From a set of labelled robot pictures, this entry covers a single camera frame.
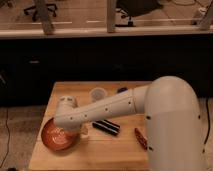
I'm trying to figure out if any orange ceramic bowl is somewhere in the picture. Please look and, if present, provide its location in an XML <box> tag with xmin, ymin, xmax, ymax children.
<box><xmin>41</xmin><ymin>118</ymin><xmax>79</xmax><ymax>151</ymax></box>

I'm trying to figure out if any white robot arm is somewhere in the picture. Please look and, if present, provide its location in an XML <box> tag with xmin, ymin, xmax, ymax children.
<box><xmin>54</xmin><ymin>76</ymin><xmax>207</xmax><ymax>171</ymax></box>

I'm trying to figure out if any black striped box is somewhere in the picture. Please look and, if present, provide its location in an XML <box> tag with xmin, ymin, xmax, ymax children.
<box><xmin>92</xmin><ymin>120</ymin><xmax>120</xmax><ymax>136</ymax></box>

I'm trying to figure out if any clear plastic cup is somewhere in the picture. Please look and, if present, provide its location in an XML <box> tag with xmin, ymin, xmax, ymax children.
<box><xmin>89</xmin><ymin>87</ymin><xmax>107</xmax><ymax>102</ymax></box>

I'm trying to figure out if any blue sponge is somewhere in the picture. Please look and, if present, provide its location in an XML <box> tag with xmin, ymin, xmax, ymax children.
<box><xmin>117</xmin><ymin>87</ymin><xmax>128</xmax><ymax>93</ymax></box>

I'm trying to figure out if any black office chair left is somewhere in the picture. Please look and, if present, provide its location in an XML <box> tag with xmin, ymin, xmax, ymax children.
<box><xmin>23</xmin><ymin>2</ymin><xmax>59</xmax><ymax>22</ymax></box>

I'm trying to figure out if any black office chair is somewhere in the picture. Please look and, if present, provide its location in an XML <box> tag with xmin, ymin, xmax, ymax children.
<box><xmin>23</xmin><ymin>2</ymin><xmax>59</xmax><ymax>22</ymax></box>
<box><xmin>116</xmin><ymin>0</ymin><xmax>162</xmax><ymax>27</ymax></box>

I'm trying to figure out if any black office chair right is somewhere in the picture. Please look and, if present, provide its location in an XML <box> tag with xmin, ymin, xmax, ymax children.
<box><xmin>116</xmin><ymin>0</ymin><xmax>162</xmax><ymax>27</ymax></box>

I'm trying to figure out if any black cable on floor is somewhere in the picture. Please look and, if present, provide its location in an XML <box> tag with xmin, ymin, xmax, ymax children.
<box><xmin>0</xmin><ymin>106</ymin><xmax>11</xmax><ymax>169</ymax></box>

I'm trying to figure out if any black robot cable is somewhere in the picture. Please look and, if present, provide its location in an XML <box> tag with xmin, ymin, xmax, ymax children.
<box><xmin>203</xmin><ymin>98</ymin><xmax>212</xmax><ymax>154</ymax></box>

